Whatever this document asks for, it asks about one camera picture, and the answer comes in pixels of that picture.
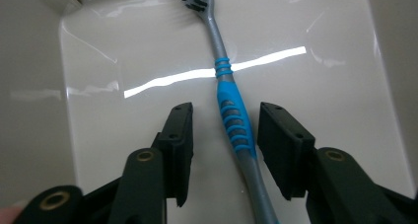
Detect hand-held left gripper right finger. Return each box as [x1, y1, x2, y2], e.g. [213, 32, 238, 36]
[256, 101, 317, 201]

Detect beige basin with grey rim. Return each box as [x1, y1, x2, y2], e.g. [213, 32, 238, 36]
[0, 0, 418, 224]

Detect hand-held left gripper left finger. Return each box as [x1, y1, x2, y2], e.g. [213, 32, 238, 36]
[151, 102, 194, 208]

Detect grey and blue toothbrush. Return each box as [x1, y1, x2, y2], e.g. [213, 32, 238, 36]
[175, 0, 280, 224]

